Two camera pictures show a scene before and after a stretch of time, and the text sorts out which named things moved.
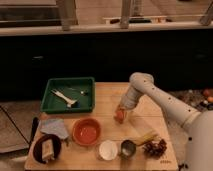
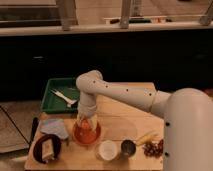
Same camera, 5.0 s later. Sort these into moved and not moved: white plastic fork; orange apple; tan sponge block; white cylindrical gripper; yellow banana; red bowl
Moved: white cylindrical gripper; orange apple
Not moved: red bowl; white plastic fork; yellow banana; tan sponge block
